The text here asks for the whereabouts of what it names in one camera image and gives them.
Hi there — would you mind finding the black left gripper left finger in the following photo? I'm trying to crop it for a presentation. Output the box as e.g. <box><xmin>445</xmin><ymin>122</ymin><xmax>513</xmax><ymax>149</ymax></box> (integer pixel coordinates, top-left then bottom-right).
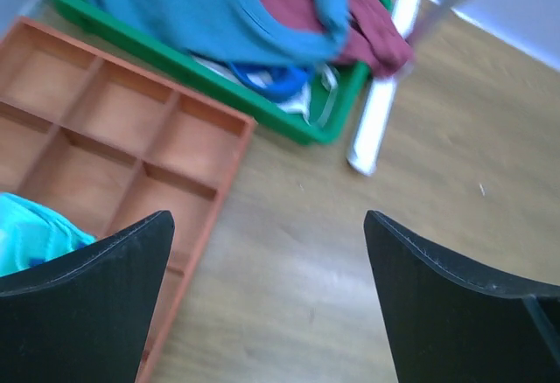
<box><xmin>1</xmin><ymin>211</ymin><xmax>175</xmax><ymax>382</ymax></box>

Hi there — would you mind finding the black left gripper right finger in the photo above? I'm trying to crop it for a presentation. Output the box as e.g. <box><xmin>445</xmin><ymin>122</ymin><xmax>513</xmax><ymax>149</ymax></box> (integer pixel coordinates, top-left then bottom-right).
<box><xmin>364</xmin><ymin>211</ymin><xmax>559</xmax><ymax>382</ymax></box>

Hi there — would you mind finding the blue tank top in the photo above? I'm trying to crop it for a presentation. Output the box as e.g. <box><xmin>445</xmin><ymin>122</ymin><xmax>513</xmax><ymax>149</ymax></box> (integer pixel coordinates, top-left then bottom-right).
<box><xmin>86</xmin><ymin>0</ymin><xmax>349</xmax><ymax>66</ymax></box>

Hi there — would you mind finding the turquoise glove cloth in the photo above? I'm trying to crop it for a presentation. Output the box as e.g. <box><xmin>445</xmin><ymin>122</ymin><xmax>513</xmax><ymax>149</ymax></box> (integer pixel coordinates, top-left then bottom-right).
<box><xmin>1</xmin><ymin>192</ymin><xmax>96</xmax><ymax>276</ymax></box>

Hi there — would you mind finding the orange compartment tray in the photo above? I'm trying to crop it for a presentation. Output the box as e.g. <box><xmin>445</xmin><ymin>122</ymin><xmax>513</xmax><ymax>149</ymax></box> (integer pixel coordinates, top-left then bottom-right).
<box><xmin>1</xmin><ymin>17</ymin><xmax>256</xmax><ymax>382</ymax></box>

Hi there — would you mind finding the white left rack base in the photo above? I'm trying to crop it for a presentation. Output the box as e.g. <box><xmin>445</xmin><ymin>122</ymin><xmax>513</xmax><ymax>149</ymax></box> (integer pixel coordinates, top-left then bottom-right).
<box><xmin>346</xmin><ymin>0</ymin><xmax>429</xmax><ymax>178</ymax></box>

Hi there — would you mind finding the royal blue white garment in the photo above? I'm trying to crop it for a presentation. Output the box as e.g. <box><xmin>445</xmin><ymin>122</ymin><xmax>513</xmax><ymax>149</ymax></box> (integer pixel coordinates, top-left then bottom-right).
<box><xmin>193</xmin><ymin>56</ymin><xmax>340</xmax><ymax>128</ymax></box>

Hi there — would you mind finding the maroon garment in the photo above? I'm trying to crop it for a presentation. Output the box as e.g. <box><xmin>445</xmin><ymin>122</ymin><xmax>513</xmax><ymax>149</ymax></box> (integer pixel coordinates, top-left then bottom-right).
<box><xmin>261</xmin><ymin>0</ymin><xmax>414</xmax><ymax>77</ymax></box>

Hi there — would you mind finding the green plastic bin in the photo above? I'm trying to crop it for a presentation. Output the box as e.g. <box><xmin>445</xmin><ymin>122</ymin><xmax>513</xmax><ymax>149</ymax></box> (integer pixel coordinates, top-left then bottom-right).
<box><xmin>51</xmin><ymin>0</ymin><xmax>371</xmax><ymax>145</ymax></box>

